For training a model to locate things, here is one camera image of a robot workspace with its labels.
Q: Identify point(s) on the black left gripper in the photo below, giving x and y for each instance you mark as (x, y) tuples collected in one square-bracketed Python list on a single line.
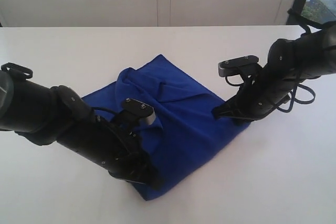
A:
[(124, 158)]

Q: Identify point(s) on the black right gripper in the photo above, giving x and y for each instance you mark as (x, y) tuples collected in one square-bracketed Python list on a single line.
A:
[(254, 101)]

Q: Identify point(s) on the blue towel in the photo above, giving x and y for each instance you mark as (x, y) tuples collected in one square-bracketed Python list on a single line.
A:
[(185, 135)]

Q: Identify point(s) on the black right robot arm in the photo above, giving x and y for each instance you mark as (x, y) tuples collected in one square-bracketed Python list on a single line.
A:
[(308, 57)]

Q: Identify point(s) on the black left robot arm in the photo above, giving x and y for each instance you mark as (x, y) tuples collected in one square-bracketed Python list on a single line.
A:
[(46, 115)]

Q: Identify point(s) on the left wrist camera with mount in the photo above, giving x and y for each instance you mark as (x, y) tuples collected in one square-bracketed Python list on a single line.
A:
[(134, 113)]

